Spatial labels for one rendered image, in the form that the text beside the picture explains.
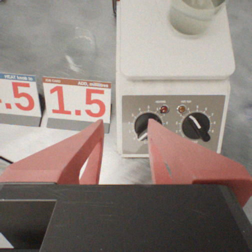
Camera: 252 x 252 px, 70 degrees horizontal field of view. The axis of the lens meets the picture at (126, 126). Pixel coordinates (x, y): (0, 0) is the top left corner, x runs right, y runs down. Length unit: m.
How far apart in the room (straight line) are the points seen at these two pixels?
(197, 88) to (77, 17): 0.24
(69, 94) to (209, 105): 0.18
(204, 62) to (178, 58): 0.03
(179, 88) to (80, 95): 0.13
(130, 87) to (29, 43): 0.21
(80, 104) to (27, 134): 0.09
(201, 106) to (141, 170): 0.11
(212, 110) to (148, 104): 0.07
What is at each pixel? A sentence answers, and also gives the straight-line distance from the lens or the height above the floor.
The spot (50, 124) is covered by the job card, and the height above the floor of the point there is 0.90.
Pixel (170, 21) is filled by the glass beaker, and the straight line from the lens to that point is 0.22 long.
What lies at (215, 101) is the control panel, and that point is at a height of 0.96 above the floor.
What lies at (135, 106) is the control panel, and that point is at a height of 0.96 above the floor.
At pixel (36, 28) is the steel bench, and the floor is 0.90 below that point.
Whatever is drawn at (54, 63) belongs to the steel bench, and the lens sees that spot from 0.32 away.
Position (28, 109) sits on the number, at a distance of 0.29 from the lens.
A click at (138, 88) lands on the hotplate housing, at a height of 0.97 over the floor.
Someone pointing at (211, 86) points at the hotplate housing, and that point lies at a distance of 0.23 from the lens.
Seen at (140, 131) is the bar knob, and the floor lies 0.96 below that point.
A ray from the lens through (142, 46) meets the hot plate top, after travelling 0.21.
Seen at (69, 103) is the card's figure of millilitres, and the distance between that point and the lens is 0.26.
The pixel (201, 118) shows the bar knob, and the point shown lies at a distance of 0.22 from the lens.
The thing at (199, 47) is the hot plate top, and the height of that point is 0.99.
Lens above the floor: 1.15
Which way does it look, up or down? 77 degrees down
